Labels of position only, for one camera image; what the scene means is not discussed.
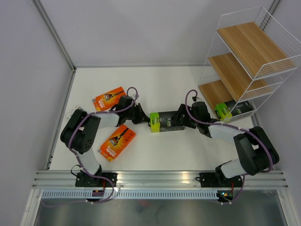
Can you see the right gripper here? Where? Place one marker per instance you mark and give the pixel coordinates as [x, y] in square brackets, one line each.
[181, 110]

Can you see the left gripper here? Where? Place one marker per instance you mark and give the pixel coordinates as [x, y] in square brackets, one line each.
[142, 117]

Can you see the black green razor box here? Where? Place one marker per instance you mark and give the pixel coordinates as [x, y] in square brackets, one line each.
[232, 111]
[162, 122]

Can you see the orange razor box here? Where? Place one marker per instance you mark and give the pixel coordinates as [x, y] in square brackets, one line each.
[107, 100]
[116, 143]

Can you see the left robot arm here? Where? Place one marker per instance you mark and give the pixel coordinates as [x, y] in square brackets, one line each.
[80, 131]

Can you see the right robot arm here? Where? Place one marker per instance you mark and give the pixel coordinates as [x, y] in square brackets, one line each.
[255, 151]

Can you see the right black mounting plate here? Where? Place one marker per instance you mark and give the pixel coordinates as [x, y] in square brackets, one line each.
[211, 179]

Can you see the black mounting plate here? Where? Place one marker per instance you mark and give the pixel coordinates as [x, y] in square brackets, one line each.
[211, 179]
[84, 180]

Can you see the white Gillette razor pack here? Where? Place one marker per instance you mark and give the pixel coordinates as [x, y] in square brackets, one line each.
[70, 113]

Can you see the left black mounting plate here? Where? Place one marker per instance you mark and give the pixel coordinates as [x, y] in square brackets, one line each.
[84, 180]

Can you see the white wire wooden shelf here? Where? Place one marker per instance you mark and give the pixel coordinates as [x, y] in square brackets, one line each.
[250, 57]

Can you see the white slotted cable duct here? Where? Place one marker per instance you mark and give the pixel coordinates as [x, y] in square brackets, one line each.
[134, 194]

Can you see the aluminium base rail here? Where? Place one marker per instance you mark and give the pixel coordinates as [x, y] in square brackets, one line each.
[157, 180]

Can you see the aluminium corner frame post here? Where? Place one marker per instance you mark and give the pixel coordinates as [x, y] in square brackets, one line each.
[53, 32]

